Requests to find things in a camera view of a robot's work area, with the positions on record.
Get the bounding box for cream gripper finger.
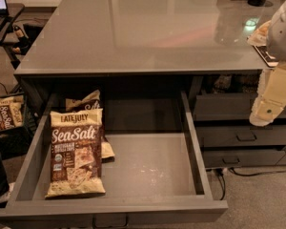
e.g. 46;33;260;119
249;62;286;127

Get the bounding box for brown Sea Salt chip bag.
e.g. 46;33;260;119
46;109;105;198

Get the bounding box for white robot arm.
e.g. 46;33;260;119
248;0;286;127

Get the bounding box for snack bags in right drawer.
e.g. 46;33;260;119
211;74;259;94

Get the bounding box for grey right bottom drawer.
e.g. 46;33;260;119
202;150;286;168

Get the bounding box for open grey top drawer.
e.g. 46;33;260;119
0;93;228;229

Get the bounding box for chip bags in crate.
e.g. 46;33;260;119
0;95;24;132

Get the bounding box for black white fiducial marker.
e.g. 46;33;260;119
254;46;278;68

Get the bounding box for black plastic crate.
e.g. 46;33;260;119
0;93;36;159

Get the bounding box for black floor cable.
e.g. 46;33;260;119
213;165;286;201

